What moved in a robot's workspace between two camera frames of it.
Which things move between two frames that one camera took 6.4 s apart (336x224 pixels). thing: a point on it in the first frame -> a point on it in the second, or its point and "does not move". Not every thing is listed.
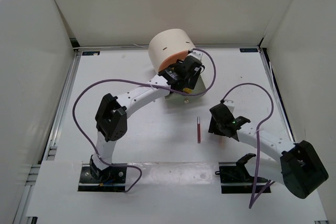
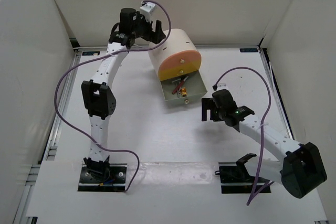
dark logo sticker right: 248,50 does not move
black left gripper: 193,80 -> 154,36
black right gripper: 212,127 -> 209,104
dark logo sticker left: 90,53 does not move
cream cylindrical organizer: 167,41 does not move
